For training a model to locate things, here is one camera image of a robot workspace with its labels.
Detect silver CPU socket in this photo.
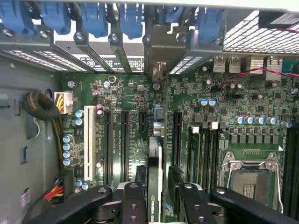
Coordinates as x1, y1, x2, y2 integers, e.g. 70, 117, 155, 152
220, 151, 285, 214

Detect metal socket locking lever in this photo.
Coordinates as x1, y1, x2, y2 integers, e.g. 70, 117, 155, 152
271, 161, 285, 214

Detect black RAM slot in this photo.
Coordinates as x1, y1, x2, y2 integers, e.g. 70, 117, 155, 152
211, 127, 221, 189
202, 127, 212, 191
283, 129, 299, 212

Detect white PCI expansion slot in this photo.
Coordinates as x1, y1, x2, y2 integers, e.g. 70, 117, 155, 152
83, 105, 97, 182

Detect long black expansion slot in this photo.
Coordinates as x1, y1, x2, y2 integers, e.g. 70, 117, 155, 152
103, 109, 113, 188
172, 111, 183, 167
121, 110, 130, 182

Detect green RAM stick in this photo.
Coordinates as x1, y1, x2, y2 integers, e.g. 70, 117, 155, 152
189, 126, 202, 189

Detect grey metal PC case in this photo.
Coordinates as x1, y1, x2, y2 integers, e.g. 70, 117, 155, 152
0, 0, 299, 224

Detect white power connector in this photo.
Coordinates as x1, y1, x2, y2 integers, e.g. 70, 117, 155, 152
53, 91, 74, 115

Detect short black expansion slot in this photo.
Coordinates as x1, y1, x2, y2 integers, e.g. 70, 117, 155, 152
139, 112, 148, 133

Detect green motherboard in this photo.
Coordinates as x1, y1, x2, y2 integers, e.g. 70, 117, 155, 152
62, 56, 299, 224

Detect silver USB port block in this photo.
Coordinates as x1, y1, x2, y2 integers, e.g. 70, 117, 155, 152
213, 56, 242, 73

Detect silver ethernet port block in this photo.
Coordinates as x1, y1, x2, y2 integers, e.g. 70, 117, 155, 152
249, 55, 284, 75

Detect vented metal slot cover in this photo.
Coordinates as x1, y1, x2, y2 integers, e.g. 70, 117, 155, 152
34, 44, 88, 72
1, 49, 69, 71
168, 30, 224, 76

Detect blue slot retention clip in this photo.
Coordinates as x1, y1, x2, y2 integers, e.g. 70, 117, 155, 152
120, 2, 144, 40
194, 7, 224, 44
163, 6, 185, 24
39, 0, 72, 35
79, 1, 109, 39
0, 0, 34, 34

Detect red yellow power wires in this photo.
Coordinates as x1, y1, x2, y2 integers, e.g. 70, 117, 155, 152
43, 178, 65, 204

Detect black braided power cable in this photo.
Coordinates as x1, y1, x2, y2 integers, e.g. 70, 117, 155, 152
21, 91, 65, 174

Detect red black twisted wire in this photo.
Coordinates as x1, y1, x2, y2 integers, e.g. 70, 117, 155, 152
216, 66, 299, 91

